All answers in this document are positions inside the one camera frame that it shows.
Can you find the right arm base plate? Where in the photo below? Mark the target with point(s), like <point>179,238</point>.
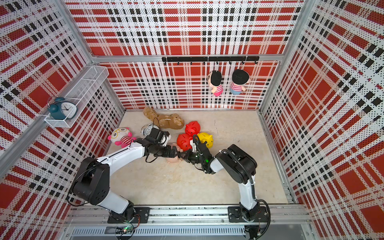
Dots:
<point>239,214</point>

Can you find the teal alarm clock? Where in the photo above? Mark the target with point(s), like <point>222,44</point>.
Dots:
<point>61,109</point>

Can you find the silver alarm clock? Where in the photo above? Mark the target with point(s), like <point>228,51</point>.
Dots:
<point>146,130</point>

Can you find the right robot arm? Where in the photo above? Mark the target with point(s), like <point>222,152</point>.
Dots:
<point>238,164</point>

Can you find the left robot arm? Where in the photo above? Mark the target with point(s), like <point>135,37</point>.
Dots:
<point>92,181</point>

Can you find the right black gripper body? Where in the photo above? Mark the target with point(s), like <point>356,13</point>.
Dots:
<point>193,158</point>

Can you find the black hook rail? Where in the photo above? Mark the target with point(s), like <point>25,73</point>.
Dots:
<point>210,59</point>

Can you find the doll with pink shirt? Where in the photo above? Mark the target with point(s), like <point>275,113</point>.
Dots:
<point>215,83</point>

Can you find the pink piggy bank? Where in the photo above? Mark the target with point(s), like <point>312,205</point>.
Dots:
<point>175,159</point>

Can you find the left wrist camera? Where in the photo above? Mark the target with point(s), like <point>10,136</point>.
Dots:
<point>159,137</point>

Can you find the brown plush dog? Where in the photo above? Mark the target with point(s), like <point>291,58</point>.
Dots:
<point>173,121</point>

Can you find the aluminium front rail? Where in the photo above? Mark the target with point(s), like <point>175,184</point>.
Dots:
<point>287,222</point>

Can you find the red piggy bank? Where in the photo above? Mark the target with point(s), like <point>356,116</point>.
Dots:
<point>184,142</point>
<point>192,128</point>

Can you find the green circuit board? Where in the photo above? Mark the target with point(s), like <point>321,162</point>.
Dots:
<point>124,230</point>

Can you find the doll with blue pants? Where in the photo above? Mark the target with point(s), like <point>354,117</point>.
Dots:
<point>239,79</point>

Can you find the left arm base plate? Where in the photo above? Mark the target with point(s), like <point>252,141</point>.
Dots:
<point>133,215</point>

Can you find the pink owl plush toy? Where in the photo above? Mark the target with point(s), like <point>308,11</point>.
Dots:
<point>122,137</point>

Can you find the yellow piggy bank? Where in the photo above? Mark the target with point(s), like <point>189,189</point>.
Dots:
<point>207,139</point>

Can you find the white wire shelf basket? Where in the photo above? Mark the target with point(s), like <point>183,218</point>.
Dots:
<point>80,94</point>

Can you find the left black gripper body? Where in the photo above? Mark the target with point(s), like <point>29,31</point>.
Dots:
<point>163,151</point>

